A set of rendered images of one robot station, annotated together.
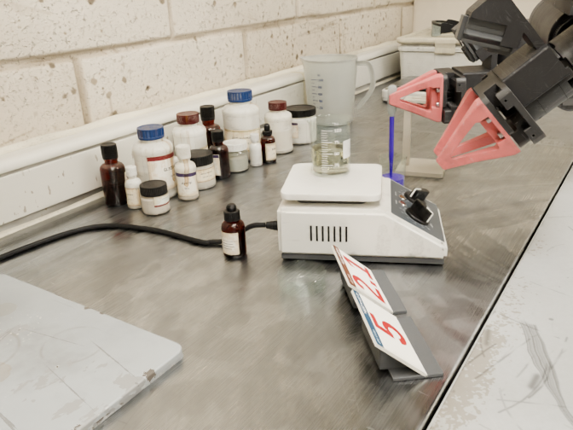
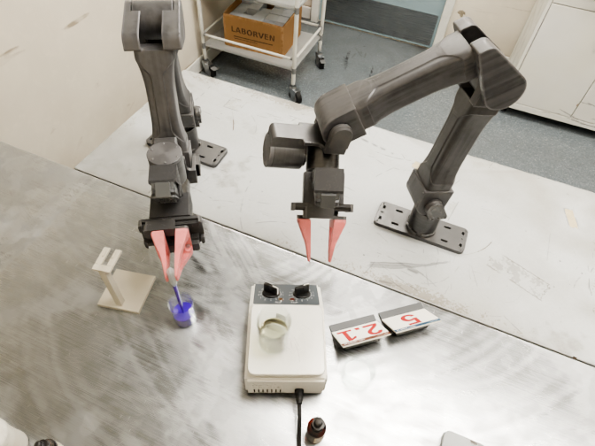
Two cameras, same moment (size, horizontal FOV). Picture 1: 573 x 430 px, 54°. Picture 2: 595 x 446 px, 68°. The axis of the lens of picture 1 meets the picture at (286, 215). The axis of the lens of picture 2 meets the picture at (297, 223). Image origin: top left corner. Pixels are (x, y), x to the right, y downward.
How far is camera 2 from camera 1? 0.89 m
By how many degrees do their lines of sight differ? 81
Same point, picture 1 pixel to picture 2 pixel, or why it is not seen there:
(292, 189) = (316, 365)
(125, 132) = not seen: outside the picture
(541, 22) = (289, 159)
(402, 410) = (447, 319)
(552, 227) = (257, 230)
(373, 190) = (313, 309)
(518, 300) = (349, 264)
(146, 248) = not seen: outside the picture
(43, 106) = not seen: outside the picture
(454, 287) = (340, 289)
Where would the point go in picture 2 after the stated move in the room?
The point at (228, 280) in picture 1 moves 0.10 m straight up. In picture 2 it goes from (356, 428) to (367, 410)
